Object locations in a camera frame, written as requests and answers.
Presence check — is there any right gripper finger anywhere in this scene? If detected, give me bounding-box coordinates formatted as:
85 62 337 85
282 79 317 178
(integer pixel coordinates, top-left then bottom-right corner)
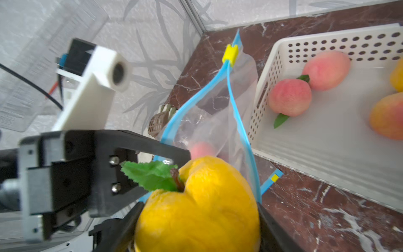
258 203 302 252

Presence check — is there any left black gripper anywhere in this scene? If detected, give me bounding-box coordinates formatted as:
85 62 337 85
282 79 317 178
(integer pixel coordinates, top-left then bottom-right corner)
18 130 191 252

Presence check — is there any yellow peach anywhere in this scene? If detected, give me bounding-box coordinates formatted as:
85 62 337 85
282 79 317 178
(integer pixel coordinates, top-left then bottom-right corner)
389 59 403 92
134 156 261 252

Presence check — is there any pink peach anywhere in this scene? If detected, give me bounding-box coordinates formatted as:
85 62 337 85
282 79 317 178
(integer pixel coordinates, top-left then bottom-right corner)
369 92 403 140
269 75 312 129
302 51 351 91
190 142 216 160

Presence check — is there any white plastic fruit basket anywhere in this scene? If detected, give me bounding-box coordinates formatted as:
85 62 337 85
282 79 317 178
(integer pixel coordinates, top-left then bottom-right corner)
247 24 403 212

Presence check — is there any clear zip-top bag blue zipper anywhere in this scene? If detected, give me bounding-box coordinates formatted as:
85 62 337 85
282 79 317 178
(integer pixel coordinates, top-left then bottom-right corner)
156 34 283 202

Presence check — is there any pink peach top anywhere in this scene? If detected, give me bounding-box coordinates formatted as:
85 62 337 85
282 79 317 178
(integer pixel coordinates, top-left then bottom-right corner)
302 51 351 91

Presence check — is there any small brown woven basket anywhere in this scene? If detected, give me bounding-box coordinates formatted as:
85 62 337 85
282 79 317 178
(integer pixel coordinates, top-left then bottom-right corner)
148 104 177 138

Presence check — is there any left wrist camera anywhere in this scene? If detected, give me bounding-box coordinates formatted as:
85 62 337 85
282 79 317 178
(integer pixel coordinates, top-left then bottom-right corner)
52 38 132 131

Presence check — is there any clear plastic wall shelf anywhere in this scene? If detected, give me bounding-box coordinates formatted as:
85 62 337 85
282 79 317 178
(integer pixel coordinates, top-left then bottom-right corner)
1 1 108 132

